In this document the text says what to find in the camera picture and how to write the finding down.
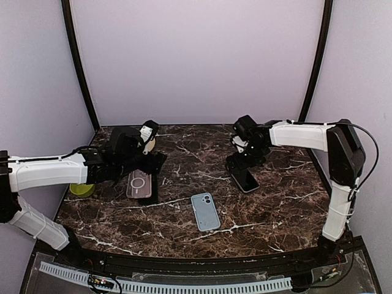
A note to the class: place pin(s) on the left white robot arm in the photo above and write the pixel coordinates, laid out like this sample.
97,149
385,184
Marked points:
127,150

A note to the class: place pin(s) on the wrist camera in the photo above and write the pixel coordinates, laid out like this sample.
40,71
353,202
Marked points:
237,142
148,131

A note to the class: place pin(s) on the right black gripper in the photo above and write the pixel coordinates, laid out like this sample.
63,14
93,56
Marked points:
241,163

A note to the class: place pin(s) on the yellow green bowl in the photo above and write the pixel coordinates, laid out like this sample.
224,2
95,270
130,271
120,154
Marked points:
82,190

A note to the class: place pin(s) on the black phone case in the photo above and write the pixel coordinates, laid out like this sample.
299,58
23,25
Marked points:
154,198

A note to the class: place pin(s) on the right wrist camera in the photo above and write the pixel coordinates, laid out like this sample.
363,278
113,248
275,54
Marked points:
237,142

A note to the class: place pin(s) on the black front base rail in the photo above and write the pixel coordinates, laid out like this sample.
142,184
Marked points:
290,263

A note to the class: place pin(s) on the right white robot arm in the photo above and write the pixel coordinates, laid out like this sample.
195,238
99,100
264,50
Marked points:
346,158

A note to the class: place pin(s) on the dark smartphone on table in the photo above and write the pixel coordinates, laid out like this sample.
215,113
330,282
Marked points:
246,180

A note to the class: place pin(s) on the light blue phone case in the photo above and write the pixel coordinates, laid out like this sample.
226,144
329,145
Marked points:
205,212

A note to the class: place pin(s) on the beige round plate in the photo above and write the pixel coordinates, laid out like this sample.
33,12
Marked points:
149,146

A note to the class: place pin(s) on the right black frame post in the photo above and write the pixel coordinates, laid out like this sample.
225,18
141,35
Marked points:
318,58

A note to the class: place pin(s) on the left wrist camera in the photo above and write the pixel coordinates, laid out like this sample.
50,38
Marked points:
148,131

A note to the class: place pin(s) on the left black frame post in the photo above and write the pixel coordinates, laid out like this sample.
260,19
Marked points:
77,62

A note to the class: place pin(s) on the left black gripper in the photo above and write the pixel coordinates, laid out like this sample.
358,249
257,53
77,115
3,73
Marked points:
155,162

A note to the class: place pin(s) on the white slotted cable duct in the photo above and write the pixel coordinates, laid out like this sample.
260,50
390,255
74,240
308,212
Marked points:
126,285

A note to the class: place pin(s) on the small circuit board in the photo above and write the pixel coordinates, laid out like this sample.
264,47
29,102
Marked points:
100,282

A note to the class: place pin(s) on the black frame post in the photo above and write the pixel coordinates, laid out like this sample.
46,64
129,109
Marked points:
318,58
77,62

